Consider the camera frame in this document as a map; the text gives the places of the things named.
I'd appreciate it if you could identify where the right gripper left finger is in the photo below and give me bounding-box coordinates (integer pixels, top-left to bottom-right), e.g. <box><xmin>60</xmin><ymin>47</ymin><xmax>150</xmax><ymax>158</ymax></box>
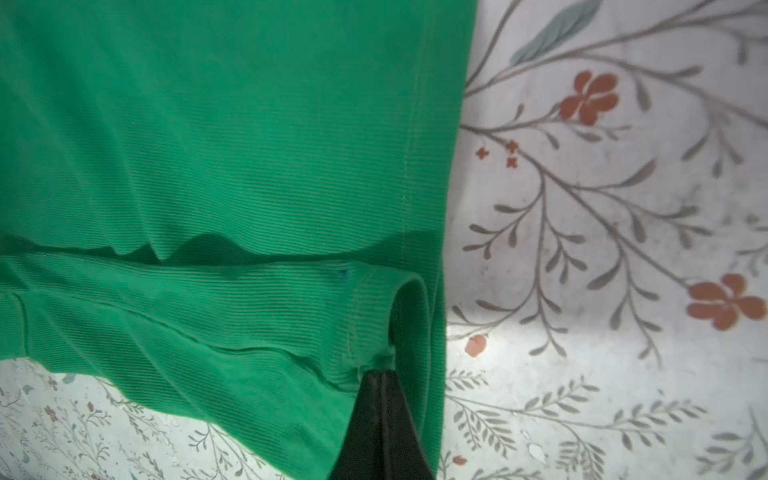
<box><xmin>329</xmin><ymin>371</ymin><xmax>384</xmax><ymax>480</ymax></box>

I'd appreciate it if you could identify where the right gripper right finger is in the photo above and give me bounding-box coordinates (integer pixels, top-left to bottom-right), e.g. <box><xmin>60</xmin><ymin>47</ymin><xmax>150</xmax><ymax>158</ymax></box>
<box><xmin>380</xmin><ymin>371</ymin><xmax>434</xmax><ymax>480</ymax></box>

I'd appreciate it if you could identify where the green tank top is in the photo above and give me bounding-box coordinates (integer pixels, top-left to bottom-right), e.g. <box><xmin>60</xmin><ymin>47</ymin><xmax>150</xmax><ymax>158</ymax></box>
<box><xmin>1</xmin><ymin>1</ymin><xmax>476</xmax><ymax>479</ymax></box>

